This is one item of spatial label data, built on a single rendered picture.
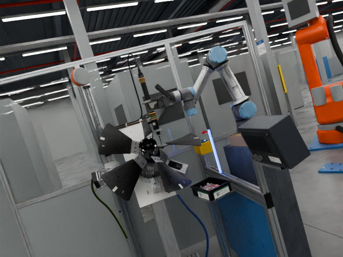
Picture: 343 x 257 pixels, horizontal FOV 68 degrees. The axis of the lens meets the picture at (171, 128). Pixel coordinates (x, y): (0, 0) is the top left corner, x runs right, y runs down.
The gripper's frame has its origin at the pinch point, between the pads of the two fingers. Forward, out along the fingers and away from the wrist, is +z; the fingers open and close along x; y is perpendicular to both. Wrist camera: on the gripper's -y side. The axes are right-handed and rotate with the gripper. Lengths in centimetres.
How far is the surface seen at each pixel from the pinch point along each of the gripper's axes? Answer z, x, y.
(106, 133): 29.9, 11.0, 12.9
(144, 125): 2.3, 18.2, 15.4
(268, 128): -32, -83, 27
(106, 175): 36, -12, 37
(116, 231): 50, 70, 104
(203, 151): -37, 21, 49
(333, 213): -147, 33, 149
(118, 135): 22.5, 6.9, 16.8
